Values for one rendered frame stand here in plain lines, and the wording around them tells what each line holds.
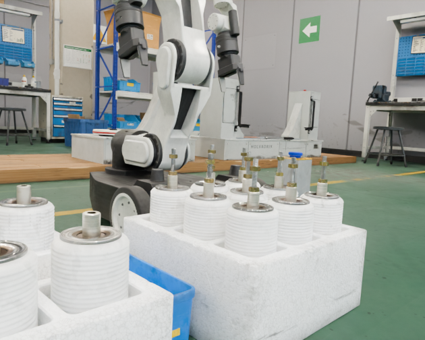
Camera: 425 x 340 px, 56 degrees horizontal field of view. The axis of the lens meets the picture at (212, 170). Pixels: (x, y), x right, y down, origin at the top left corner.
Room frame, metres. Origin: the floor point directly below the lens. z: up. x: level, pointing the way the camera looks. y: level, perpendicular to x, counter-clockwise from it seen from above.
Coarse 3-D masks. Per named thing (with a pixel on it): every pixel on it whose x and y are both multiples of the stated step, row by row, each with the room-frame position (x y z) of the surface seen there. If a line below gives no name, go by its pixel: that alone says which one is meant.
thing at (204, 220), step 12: (192, 204) 0.76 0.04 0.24; (204, 204) 0.75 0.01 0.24; (216, 204) 0.75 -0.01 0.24; (228, 204) 0.77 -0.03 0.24; (192, 216) 0.76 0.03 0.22; (204, 216) 0.75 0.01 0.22; (216, 216) 0.75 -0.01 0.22; (192, 228) 0.76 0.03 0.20; (204, 228) 0.75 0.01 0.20; (216, 228) 0.75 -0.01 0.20; (204, 240) 0.75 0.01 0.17
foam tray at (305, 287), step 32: (128, 224) 0.87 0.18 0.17; (160, 256) 0.78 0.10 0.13; (192, 256) 0.71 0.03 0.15; (224, 256) 0.65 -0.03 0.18; (288, 256) 0.67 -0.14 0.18; (320, 256) 0.74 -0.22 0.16; (352, 256) 0.83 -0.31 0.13; (224, 288) 0.65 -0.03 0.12; (256, 288) 0.61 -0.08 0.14; (288, 288) 0.67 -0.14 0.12; (320, 288) 0.75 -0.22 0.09; (352, 288) 0.84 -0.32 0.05; (192, 320) 0.71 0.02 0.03; (224, 320) 0.65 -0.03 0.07; (256, 320) 0.61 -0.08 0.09; (288, 320) 0.67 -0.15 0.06; (320, 320) 0.75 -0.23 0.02
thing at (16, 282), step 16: (32, 256) 0.42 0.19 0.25; (0, 272) 0.38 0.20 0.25; (16, 272) 0.39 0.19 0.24; (32, 272) 0.41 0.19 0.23; (0, 288) 0.37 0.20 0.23; (16, 288) 0.39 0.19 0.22; (32, 288) 0.41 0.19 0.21; (0, 304) 0.37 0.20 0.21; (16, 304) 0.39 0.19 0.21; (32, 304) 0.41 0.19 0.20; (0, 320) 0.37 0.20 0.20; (16, 320) 0.39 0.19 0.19; (32, 320) 0.41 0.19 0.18; (0, 336) 0.37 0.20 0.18
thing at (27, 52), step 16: (32, 16) 6.16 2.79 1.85; (0, 32) 5.91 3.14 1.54; (32, 32) 6.20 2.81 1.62; (0, 48) 5.90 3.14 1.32; (16, 48) 6.05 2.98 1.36; (32, 48) 6.20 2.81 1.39; (32, 96) 6.20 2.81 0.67; (48, 96) 5.74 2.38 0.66; (32, 112) 6.20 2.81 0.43; (48, 112) 5.74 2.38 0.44; (0, 128) 5.89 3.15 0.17; (16, 128) 6.04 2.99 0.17; (32, 128) 6.20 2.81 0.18; (48, 128) 5.74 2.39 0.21
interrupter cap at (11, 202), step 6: (6, 198) 0.67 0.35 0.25; (12, 198) 0.68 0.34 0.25; (36, 198) 0.69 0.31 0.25; (42, 198) 0.69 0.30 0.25; (0, 204) 0.63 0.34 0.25; (6, 204) 0.63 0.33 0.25; (12, 204) 0.63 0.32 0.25; (18, 204) 0.63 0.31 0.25; (24, 204) 0.64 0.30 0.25; (30, 204) 0.63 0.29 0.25; (36, 204) 0.64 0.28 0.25; (42, 204) 0.65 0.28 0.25
